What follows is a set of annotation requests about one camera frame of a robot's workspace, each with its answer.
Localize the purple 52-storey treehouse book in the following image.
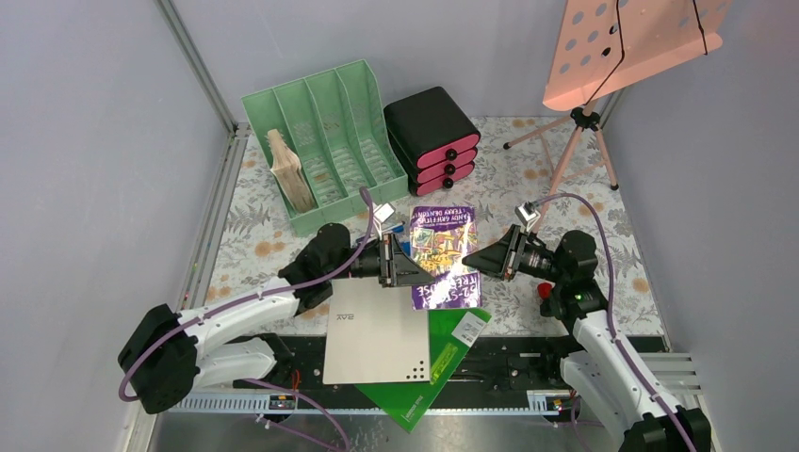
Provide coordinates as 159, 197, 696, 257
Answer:
410, 205, 482, 310

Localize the green transparent plastic folder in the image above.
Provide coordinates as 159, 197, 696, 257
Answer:
356, 308, 492, 432

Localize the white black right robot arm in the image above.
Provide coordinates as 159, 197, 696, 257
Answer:
463, 202, 712, 451

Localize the white AVE notebook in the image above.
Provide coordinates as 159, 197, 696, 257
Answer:
322, 279, 430, 385

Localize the green 104-storey treehouse book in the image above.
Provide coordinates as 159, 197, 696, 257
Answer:
266, 129, 317, 214

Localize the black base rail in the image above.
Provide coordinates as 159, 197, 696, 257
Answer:
162, 333, 579, 426

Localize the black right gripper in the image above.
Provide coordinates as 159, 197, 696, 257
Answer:
463, 224, 568, 284

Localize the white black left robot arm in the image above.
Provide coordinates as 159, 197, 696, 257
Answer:
117, 223, 434, 414

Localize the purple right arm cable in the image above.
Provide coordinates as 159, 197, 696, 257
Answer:
530, 191, 700, 452

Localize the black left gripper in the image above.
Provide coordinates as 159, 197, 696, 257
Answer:
328, 234, 435, 289

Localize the pink music stand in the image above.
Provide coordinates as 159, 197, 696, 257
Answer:
502, 0, 735, 243

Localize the black pink drawer unit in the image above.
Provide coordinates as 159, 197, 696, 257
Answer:
383, 86, 481, 197

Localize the mint green file organizer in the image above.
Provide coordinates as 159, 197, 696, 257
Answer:
241, 59, 409, 236

